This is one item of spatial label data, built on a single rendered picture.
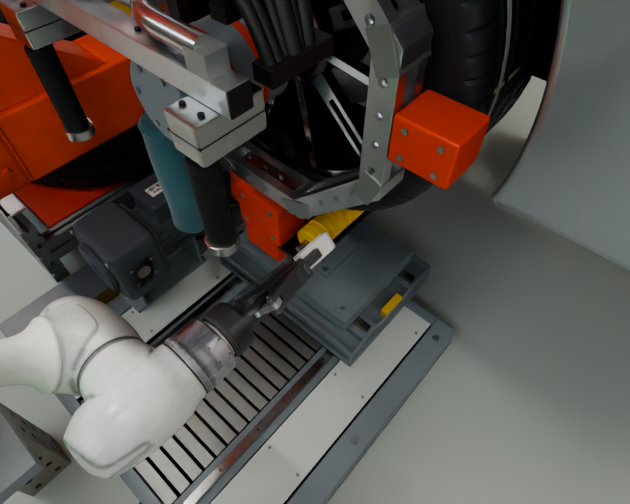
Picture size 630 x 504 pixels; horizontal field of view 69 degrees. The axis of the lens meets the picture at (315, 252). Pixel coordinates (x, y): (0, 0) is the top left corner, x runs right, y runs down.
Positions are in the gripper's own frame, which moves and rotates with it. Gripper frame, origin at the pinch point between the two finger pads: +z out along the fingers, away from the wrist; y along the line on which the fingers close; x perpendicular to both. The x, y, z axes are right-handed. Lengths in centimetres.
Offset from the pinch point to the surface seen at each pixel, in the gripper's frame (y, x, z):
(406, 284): -32, -35, 35
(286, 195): -10.6, 8.2, 7.3
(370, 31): 24.9, 22.2, 6.8
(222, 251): 7.0, 10.4, -14.7
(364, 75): 10.2, 18.4, 17.6
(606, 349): -7, -83, 66
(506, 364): -21, -69, 43
